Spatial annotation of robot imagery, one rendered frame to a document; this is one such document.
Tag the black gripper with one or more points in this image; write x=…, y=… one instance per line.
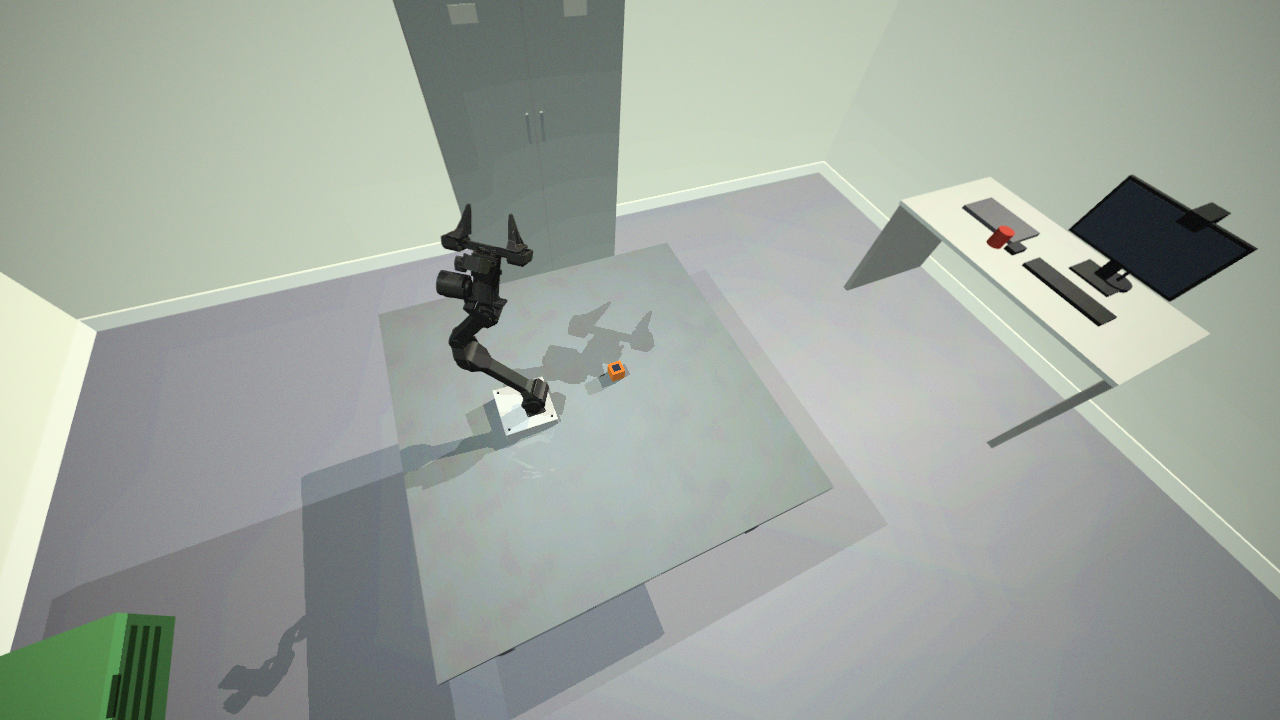
x=516, y=251

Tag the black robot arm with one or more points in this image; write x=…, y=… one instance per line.
x=467, y=352

